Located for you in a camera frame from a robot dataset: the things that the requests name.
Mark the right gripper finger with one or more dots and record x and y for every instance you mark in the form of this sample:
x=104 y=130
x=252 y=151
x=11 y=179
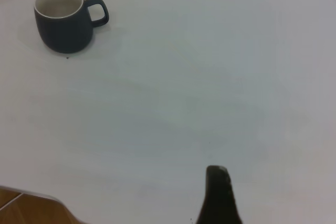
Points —
x=219 y=200

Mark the dark grey ceramic mug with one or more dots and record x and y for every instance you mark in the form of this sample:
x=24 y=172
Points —
x=63 y=35

